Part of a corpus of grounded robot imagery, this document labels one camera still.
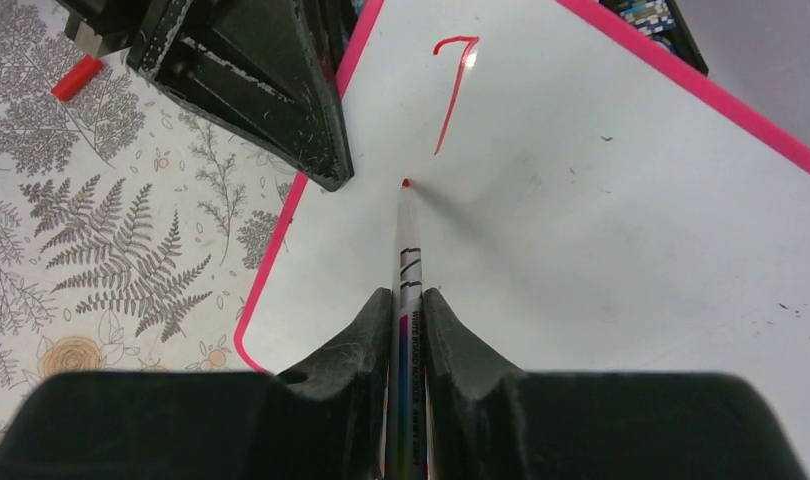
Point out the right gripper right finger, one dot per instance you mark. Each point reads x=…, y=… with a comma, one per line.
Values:
x=493, y=420

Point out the floral table mat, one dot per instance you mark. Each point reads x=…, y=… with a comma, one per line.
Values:
x=130, y=229

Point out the black poker chip case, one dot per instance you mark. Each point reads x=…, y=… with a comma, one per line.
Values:
x=662, y=22

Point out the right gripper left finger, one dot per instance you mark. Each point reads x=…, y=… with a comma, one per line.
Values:
x=322, y=418

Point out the red whiteboard marker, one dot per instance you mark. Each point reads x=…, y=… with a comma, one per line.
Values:
x=406, y=437

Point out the red marker cap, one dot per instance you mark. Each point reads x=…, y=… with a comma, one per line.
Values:
x=77, y=78

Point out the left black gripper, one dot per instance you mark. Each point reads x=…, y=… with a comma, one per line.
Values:
x=263, y=70

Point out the pink framed whiteboard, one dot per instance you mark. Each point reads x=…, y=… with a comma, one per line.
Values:
x=585, y=200

